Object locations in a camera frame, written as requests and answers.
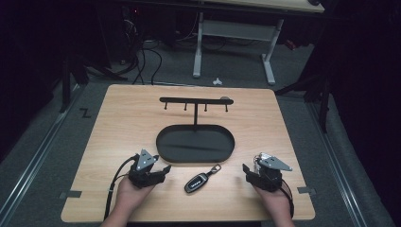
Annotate white frame desk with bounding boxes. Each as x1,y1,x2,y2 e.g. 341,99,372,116
192,0,326,87

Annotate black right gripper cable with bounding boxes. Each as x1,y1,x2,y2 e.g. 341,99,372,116
279,179,295,219

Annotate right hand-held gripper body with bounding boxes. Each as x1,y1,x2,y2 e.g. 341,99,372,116
247,151,293,193

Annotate black oval tray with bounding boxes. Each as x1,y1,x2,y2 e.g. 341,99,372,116
155,96,236,165

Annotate black car key with carabiner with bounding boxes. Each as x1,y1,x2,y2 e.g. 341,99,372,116
183,163,222,195

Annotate grey tape strip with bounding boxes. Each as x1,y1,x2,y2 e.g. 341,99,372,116
296,185,317,196
59,189,83,200

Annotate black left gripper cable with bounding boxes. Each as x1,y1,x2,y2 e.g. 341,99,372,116
103,153,140,221

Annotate black tripod stand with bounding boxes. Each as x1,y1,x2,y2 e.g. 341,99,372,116
273,60,334,134
58,46,129,114

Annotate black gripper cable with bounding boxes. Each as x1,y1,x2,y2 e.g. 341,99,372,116
103,153,140,221
279,179,295,219

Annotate person's right hand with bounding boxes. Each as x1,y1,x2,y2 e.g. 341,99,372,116
253,183,293,219

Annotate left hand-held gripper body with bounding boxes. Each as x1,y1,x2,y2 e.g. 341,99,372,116
127,148,167,190

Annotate black floor cables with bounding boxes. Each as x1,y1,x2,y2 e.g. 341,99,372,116
118,18,164,86

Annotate metal floor rail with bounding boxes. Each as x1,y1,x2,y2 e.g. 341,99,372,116
305,99,369,227
0,84,85,227

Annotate person's left hand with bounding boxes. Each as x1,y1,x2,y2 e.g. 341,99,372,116
113,175,156,213

